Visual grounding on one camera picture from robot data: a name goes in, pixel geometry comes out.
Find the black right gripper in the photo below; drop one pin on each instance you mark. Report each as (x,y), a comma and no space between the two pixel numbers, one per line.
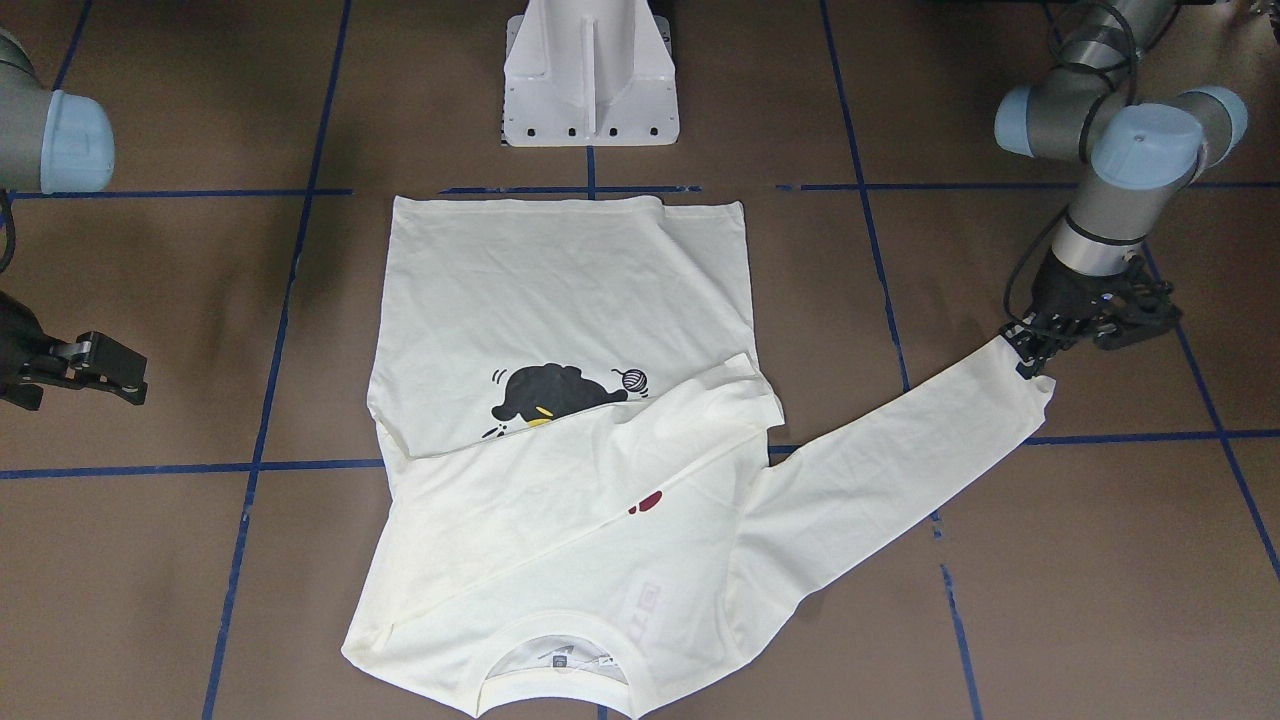
(18,345)

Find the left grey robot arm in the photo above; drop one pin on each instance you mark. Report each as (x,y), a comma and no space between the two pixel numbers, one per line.
(1136,154)

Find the white camera post base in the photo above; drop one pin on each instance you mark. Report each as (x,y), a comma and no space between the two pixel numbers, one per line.
(589,73)

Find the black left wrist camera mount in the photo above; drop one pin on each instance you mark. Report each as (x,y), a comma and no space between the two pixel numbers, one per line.
(1134,307)

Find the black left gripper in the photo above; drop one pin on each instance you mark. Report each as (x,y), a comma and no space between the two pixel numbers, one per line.
(1064,291)

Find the cream long-sleeve cat shirt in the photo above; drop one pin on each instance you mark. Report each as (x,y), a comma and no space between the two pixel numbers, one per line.
(575,425)

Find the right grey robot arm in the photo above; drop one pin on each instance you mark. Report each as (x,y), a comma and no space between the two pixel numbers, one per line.
(53,142)

